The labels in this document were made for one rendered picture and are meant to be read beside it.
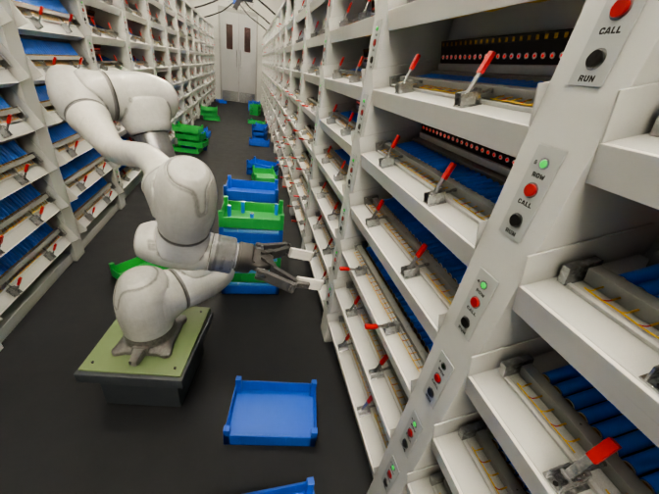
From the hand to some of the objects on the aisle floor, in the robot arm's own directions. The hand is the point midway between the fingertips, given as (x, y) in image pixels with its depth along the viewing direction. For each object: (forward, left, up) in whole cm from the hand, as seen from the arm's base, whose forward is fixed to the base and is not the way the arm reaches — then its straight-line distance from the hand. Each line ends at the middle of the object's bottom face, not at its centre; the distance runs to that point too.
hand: (313, 269), depth 81 cm
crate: (-82, +67, -67) cm, 125 cm away
